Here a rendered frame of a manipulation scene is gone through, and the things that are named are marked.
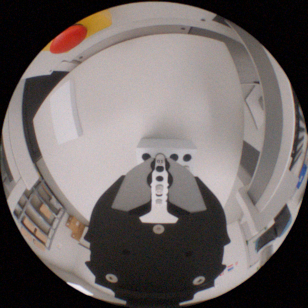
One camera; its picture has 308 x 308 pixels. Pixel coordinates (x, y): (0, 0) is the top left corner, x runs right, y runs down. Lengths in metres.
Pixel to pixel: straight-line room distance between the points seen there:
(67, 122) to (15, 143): 0.38
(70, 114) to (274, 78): 0.32
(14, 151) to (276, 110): 0.68
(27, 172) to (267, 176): 0.68
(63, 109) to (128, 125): 0.15
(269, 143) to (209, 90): 0.12
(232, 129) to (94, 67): 0.28
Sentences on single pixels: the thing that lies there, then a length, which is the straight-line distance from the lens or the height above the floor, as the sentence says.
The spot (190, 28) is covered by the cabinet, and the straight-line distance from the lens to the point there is 0.28.
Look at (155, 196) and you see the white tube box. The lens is 0.20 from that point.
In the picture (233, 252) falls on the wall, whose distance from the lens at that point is 3.48.
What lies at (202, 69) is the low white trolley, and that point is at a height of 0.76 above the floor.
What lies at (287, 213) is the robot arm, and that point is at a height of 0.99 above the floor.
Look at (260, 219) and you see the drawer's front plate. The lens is 0.21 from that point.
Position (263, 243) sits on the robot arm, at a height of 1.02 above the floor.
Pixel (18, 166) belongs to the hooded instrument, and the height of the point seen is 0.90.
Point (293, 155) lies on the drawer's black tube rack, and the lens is 0.19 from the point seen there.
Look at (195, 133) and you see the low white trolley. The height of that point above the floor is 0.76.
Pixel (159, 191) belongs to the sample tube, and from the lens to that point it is 0.17.
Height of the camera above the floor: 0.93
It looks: 62 degrees down
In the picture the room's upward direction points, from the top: 174 degrees counter-clockwise
